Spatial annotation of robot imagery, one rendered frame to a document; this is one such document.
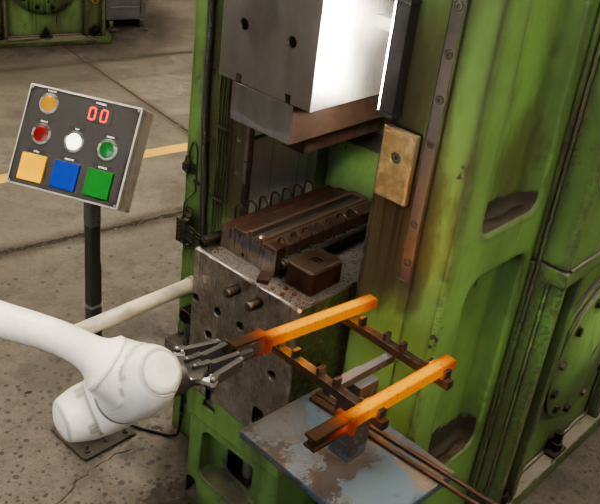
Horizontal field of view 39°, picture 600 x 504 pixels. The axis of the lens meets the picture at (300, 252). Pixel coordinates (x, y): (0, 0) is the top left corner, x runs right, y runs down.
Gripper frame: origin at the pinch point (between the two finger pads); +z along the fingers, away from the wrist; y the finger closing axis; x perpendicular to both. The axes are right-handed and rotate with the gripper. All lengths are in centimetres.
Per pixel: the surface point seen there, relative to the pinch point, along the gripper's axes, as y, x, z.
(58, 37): -485, -91, 223
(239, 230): -42, -1, 32
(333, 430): 25.9, -3.1, -0.1
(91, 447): -86, -99, 17
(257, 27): -42, 51, 31
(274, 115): -34, 33, 32
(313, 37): -25, 53, 32
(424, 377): 25.0, -3.0, 27.3
